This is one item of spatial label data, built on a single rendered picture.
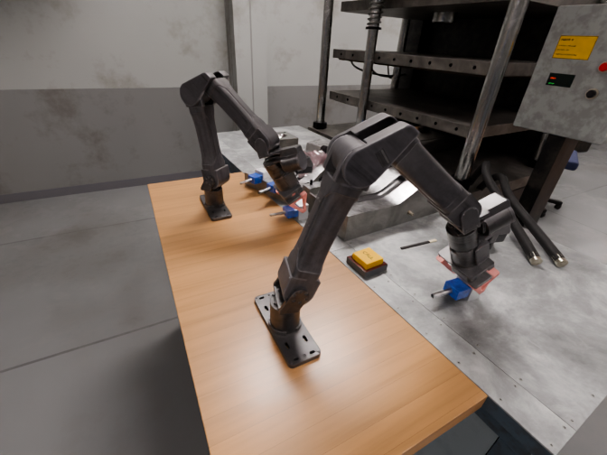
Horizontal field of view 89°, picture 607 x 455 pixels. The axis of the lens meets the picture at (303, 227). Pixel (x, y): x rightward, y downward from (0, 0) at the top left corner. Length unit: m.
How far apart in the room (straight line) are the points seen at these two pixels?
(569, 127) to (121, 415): 2.03
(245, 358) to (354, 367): 0.21
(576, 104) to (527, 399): 1.06
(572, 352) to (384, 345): 0.39
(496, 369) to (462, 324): 0.11
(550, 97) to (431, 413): 1.22
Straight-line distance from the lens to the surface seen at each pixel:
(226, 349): 0.67
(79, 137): 3.43
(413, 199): 1.11
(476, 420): 0.85
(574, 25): 1.53
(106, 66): 3.32
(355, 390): 0.63
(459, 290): 0.83
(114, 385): 1.73
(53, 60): 3.35
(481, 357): 0.76
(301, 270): 0.56
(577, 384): 0.83
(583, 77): 1.50
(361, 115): 2.01
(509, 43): 1.48
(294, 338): 0.67
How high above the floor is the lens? 1.33
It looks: 31 degrees down
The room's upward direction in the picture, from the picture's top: 3 degrees clockwise
